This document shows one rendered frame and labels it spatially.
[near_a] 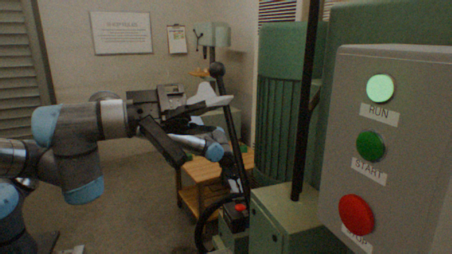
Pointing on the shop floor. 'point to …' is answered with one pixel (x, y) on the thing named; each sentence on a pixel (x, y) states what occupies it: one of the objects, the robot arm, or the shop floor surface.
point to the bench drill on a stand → (207, 31)
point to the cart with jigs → (206, 182)
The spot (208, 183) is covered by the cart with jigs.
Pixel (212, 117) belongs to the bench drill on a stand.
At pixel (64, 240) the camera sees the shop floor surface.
